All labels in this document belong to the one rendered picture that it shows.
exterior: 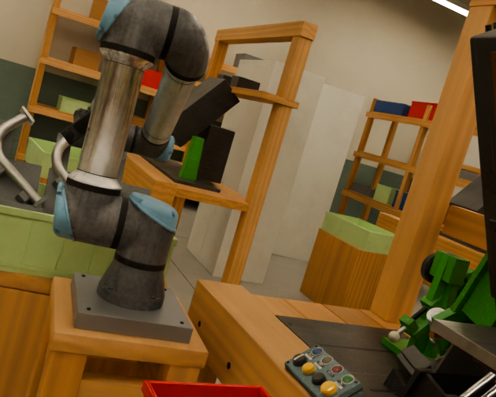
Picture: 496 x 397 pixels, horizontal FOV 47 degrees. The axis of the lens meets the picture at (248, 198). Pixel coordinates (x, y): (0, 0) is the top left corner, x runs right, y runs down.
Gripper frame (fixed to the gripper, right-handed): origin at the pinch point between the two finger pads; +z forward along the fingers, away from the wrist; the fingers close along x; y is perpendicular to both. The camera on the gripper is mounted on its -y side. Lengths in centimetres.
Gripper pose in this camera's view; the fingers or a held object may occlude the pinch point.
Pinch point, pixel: (80, 131)
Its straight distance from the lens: 187.5
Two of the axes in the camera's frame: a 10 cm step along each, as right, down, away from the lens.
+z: -4.8, 1.8, 8.6
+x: -5.5, -8.2, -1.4
